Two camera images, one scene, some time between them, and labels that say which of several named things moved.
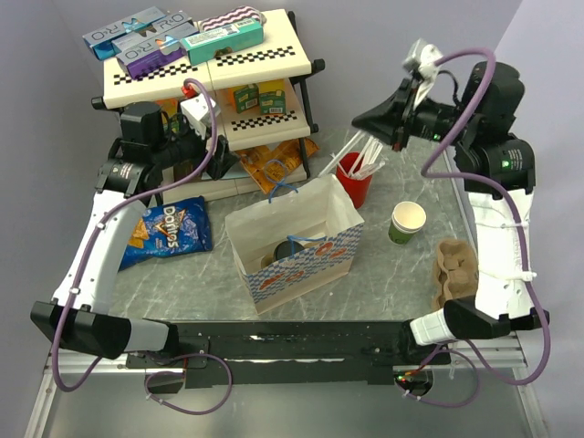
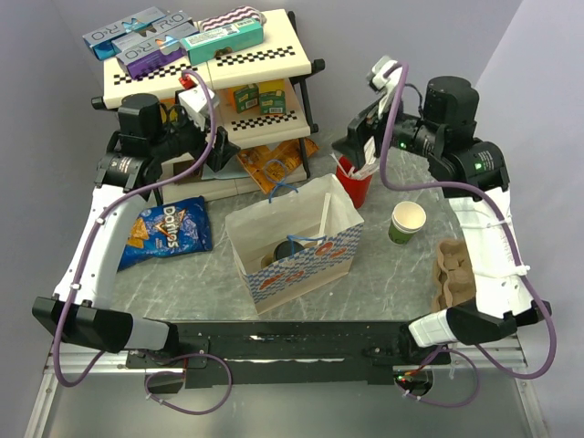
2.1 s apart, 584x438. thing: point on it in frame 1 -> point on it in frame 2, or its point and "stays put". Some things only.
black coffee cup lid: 284,250 stays put
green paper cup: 407,219 stays put
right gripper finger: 386,120 -> 353,143
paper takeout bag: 295,244 stays put
